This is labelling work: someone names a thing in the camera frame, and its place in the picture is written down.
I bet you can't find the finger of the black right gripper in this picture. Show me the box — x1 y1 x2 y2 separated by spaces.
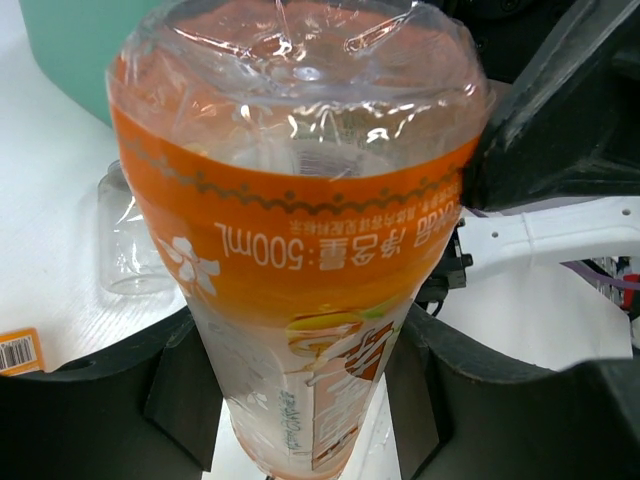
462 1 639 211

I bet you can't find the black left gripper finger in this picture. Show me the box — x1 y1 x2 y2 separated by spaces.
1 308 222 480

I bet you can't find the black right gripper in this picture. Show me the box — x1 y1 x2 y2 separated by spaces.
385 219 639 479

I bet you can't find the orange juice bottle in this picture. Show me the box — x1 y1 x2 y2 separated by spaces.
0 328 45 377

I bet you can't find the clear unlabelled plastic bottle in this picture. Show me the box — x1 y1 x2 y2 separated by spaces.
97 160 174 295

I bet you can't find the orange label tea bottle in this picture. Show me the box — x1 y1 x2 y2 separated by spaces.
107 1 494 479

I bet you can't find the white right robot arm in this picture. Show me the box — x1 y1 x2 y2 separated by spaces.
387 1 639 479

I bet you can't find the green plastic bin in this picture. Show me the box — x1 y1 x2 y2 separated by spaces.
19 0 161 125

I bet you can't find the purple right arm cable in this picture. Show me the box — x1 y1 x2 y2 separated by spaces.
559 257 640 301

